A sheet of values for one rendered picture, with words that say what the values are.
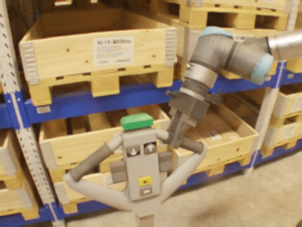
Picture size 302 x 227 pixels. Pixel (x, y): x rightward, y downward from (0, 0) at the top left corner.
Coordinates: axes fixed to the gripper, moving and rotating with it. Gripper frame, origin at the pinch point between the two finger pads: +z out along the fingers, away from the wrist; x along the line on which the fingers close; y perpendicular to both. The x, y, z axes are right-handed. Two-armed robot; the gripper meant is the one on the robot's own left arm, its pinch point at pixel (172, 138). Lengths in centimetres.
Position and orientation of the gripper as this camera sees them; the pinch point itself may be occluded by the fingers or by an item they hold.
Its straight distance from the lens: 67.6
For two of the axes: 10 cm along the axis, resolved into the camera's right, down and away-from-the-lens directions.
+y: -8.6, -3.3, -4.0
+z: -4.0, 9.1, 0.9
